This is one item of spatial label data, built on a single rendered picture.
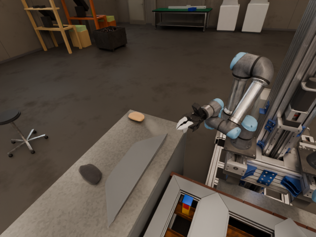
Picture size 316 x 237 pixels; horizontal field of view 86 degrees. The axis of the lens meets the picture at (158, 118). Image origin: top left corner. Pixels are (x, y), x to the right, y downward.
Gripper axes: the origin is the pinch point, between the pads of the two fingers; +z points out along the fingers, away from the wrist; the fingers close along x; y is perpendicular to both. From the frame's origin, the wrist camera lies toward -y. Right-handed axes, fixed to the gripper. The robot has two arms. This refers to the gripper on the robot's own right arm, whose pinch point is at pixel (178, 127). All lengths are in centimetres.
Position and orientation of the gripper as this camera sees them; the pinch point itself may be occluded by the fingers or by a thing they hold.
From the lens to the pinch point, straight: 86.2
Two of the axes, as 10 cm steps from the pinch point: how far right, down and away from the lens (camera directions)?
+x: -6.4, -5.7, 5.2
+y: -0.4, 7.0, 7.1
